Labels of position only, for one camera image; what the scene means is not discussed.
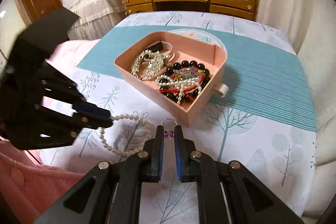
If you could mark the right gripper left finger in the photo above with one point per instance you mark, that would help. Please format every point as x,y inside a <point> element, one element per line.
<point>110,193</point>

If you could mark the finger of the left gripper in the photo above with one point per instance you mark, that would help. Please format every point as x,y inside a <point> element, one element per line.
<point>52,124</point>
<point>57,86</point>

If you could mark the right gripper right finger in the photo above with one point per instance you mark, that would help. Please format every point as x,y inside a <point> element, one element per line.
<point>227,193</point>

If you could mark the silver ring purple stone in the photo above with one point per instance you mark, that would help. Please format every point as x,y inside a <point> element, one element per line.
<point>169,125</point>

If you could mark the pink jewelry tray box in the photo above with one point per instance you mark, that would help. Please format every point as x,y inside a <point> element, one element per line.
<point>182,86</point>

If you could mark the pink quilt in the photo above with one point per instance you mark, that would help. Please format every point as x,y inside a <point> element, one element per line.
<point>71,52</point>

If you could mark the brown wooden door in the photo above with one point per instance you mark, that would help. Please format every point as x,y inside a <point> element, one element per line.
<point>37,9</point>

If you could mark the floral cream curtain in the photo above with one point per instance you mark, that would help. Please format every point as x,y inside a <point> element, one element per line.
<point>310,27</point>

